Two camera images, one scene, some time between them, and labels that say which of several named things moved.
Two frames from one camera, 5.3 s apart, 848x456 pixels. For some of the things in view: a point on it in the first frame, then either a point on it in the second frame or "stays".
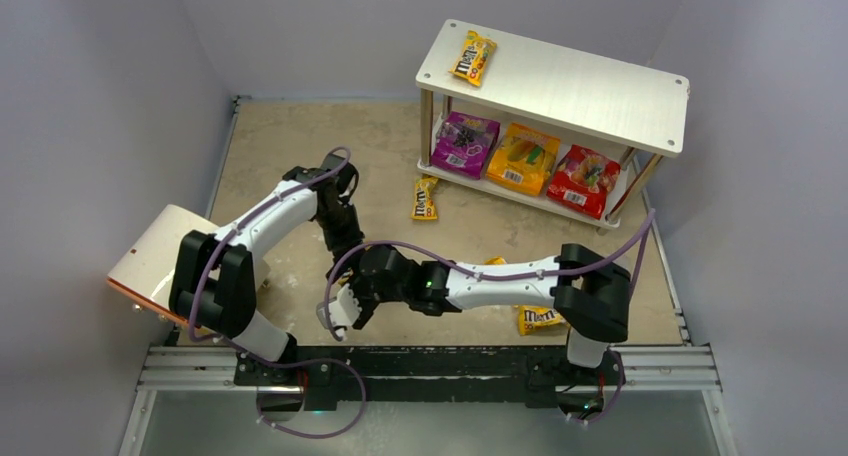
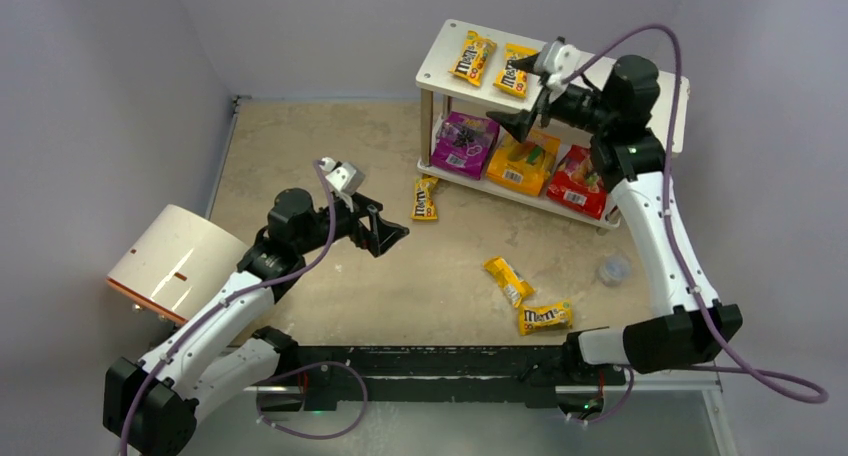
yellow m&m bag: (473, 58) stays
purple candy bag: (464, 145) stays
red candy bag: (583, 182) stays
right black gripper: (366, 294) → (544, 98)
